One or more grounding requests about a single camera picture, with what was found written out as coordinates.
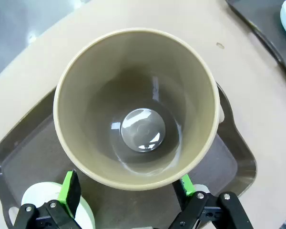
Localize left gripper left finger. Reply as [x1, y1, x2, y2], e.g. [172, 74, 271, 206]
[13, 169, 86, 229]

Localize tan tall cup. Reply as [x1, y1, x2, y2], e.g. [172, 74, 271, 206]
[53, 28, 221, 191]

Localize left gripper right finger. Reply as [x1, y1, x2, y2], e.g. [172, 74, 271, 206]
[166, 174, 255, 229]

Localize mint green bowl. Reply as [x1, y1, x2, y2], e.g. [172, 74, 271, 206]
[20, 181, 96, 229]

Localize dark brown handled tray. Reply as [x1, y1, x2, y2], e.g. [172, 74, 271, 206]
[225, 0, 286, 86]
[0, 81, 257, 229]

